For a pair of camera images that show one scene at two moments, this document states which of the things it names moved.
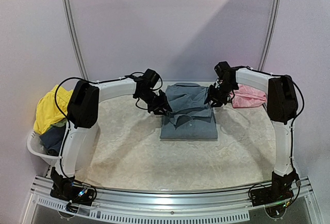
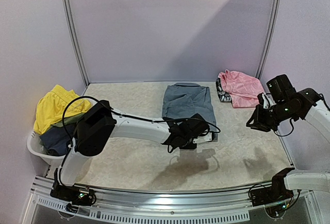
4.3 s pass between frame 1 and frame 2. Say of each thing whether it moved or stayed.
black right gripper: moved
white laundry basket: stayed
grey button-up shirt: stayed
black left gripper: moved
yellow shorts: stayed
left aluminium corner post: stayed
